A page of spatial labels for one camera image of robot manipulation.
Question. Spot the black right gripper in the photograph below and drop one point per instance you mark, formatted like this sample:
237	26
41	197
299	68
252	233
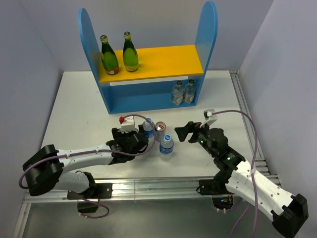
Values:
183	132

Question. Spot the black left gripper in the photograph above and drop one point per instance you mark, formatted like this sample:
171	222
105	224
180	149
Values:
118	135

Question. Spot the green glass bottle gold cap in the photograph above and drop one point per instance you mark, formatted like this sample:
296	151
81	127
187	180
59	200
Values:
130	56

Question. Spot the green glass bottle orange label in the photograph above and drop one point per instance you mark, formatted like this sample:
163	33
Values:
109	59

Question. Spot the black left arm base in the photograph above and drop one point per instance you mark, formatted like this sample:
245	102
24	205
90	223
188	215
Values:
87	204

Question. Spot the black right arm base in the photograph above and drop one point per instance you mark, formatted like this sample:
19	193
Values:
221	198

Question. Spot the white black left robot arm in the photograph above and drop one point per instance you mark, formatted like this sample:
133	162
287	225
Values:
51	169

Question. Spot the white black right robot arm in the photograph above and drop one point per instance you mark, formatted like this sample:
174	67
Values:
287	212

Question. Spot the blue and yellow shelf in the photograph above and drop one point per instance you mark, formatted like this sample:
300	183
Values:
150	87

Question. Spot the blue label water bottle rear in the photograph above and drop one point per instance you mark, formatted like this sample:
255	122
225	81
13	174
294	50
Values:
148	127

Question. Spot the blue label water bottle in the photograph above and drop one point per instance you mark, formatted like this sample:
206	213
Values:
166	148
148	127

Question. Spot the silver blue can right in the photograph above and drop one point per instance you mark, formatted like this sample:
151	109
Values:
160	131

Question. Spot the blue label water bottle front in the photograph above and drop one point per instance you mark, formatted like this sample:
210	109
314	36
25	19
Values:
166	148

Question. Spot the clear soda water bottle left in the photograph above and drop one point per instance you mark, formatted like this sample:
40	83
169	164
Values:
177	93

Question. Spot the clear soda water bottle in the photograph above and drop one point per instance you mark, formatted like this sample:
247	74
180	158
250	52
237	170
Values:
177	93
189	92

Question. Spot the clear soda water bottle right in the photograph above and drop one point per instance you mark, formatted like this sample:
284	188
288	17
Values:
189	92

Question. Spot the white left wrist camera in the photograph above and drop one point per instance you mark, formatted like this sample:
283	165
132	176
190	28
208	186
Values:
127	124

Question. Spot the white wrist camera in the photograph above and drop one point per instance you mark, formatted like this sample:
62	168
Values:
127	124
210	118

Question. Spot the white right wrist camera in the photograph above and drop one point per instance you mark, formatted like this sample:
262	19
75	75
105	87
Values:
210	118

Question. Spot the aluminium front rail frame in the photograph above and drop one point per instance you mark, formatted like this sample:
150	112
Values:
141	208

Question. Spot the aluminium rail frame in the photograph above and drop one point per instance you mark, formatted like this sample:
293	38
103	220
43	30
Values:
260	162
141	208

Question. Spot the aluminium right rail frame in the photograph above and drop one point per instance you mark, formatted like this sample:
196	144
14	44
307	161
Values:
260	162

